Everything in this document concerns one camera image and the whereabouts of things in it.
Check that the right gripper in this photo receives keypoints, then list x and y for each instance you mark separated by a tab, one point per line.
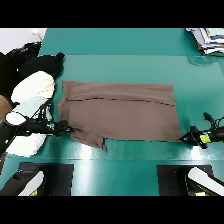
194	136

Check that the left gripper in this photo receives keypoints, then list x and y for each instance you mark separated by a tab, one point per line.
61	128

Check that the brown T-shirt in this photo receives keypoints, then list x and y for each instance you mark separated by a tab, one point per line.
123	111

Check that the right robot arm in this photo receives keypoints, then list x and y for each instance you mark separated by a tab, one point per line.
216	136

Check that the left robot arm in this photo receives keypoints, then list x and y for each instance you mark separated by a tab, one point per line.
31	127

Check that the cream white garment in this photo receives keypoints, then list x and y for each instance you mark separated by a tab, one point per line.
35	87

